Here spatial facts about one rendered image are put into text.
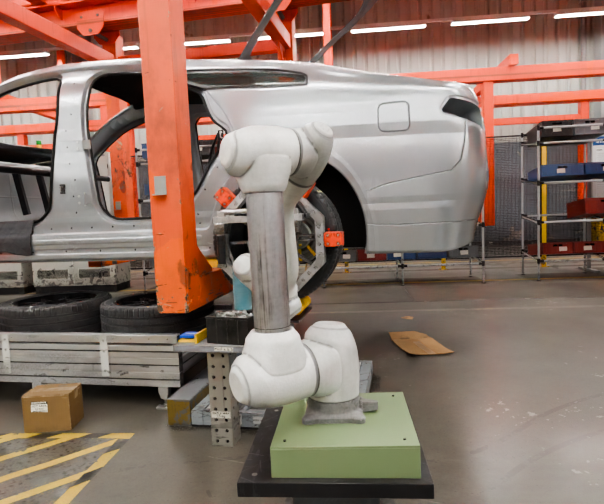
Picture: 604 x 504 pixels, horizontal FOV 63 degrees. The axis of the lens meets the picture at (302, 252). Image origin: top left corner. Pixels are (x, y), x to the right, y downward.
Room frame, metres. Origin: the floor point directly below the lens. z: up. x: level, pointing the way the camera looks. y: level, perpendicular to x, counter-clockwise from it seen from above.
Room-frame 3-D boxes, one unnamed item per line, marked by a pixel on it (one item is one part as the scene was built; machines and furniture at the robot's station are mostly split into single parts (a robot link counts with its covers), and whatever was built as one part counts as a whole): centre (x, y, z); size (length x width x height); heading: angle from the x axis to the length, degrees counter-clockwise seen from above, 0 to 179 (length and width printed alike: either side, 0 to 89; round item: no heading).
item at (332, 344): (1.44, -0.07, 0.55); 0.18 x 0.16 x 0.22; 124
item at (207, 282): (2.78, 0.56, 0.69); 0.52 x 0.17 x 0.35; 168
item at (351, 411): (1.44, -0.10, 0.41); 0.22 x 0.18 x 0.06; 84
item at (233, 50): (5.33, 1.01, 2.67); 1.77 x 0.10 x 0.12; 78
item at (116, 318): (2.95, 0.88, 0.39); 0.66 x 0.66 x 0.24
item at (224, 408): (2.09, 0.36, 0.21); 0.10 x 0.10 x 0.42; 78
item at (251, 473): (1.44, -0.08, 0.15); 0.50 x 0.50 x 0.30; 85
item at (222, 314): (2.08, 0.30, 0.51); 0.20 x 0.14 x 0.13; 69
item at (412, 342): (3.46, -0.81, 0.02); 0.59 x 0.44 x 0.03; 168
